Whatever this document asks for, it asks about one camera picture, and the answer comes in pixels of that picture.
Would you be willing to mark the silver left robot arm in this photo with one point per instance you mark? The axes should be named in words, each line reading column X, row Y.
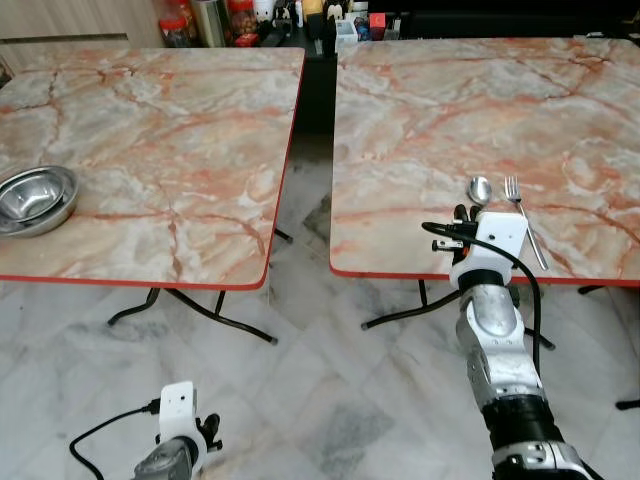
column 165, row 462

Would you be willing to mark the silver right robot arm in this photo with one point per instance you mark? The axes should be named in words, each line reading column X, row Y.
column 495, row 340

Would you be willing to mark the silver metal spoon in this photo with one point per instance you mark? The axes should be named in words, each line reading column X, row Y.
column 480, row 188

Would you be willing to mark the silver metal fork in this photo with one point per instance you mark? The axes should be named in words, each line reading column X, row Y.
column 524, row 220

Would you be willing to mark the marble folding table red edge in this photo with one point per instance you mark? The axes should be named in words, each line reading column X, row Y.
column 150, row 130
column 450, row 110

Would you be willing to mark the small red box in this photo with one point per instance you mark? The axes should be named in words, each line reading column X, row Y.
column 378, row 26

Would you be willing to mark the small white box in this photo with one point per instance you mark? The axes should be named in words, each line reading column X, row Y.
column 348, row 33

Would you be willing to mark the stainless steel bowl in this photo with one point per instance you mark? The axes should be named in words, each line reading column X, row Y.
column 35, row 200

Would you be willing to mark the jar with red contents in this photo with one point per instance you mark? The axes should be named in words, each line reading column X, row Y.
column 242, row 20

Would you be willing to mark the metal canister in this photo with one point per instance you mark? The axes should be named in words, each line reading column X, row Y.
column 208, row 20

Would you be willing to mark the clear jar red lid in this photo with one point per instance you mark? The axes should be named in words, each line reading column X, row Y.
column 176, row 25

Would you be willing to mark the light wooden cabinet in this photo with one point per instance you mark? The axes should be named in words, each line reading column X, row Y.
column 80, row 18

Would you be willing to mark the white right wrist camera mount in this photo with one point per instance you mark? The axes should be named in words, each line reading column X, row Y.
column 498, row 238

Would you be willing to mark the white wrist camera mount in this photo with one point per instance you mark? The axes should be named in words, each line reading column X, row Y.
column 498, row 238
column 177, row 405

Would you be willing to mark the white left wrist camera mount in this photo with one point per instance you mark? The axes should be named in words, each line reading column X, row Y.
column 177, row 405

